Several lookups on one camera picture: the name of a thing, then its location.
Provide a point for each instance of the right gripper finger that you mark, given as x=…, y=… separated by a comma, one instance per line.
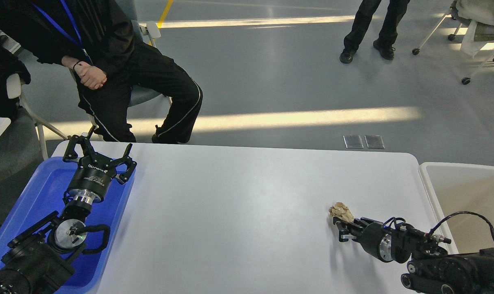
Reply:
x=365, y=222
x=347, y=230

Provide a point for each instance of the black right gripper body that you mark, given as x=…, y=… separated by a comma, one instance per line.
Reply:
x=385, y=244

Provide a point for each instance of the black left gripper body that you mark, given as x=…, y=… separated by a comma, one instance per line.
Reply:
x=92, y=178

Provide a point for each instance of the brown paper ball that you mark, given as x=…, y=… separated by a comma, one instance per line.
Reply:
x=341, y=211

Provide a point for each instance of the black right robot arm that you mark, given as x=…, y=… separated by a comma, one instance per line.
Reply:
x=431, y=269

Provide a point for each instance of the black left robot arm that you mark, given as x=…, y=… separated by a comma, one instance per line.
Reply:
x=58, y=237

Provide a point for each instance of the blue plastic tray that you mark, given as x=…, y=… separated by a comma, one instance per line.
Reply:
x=43, y=195

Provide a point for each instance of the white plastic bin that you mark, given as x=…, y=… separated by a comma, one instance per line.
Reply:
x=465, y=188

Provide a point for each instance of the right floor outlet plate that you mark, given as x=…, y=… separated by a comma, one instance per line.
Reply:
x=374, y=142

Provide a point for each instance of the floor outlet plate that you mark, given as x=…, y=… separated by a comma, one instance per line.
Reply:
x=374, y=142
x=353, y=141

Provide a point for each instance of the left floor outlet plate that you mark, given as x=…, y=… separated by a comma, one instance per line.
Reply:
x=353, y=141

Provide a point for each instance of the grey office chair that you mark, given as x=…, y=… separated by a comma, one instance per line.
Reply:
x=114, y=62

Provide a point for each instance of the white chair with black coat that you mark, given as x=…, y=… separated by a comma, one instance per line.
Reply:
x=13, y=75

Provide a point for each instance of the seated person in black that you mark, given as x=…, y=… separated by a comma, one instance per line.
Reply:
x=41, y=28

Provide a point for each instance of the white wheeled chair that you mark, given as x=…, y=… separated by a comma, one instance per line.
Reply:
x=478, y=16

